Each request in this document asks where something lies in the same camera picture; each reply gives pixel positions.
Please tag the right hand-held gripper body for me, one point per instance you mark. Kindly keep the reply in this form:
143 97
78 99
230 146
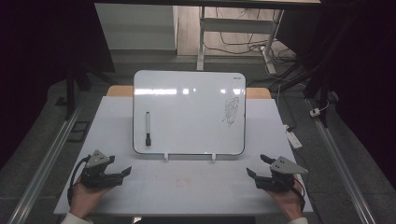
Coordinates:
277 179

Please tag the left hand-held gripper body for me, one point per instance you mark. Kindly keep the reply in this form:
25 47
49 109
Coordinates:
97 174

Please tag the white marker with black cap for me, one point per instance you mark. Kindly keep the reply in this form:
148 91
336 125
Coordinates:
148 124

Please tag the white whiteboard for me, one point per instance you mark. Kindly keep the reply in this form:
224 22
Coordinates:
186 115

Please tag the person's right hand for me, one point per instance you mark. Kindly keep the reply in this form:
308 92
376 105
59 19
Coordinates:
288 200

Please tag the person's left hand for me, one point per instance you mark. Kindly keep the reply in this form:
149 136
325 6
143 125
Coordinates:
85 196

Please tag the white power strip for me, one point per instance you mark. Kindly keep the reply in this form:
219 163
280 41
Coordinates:
293 138

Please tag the white whiteboard stand clip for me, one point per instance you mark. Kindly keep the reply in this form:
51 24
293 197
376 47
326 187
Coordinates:
214 156
166 156

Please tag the small white adapter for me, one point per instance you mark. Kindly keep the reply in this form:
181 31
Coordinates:
314 112

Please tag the black metal stand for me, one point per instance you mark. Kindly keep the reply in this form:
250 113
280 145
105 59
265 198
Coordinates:
71 93
317 87

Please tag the black flat frame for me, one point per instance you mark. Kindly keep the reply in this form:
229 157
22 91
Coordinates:
72 132

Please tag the aluminium rail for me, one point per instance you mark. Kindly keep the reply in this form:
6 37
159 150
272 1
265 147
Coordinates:
46 161
339 161

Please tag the white desk frame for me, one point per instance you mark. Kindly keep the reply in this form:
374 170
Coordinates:
236 25

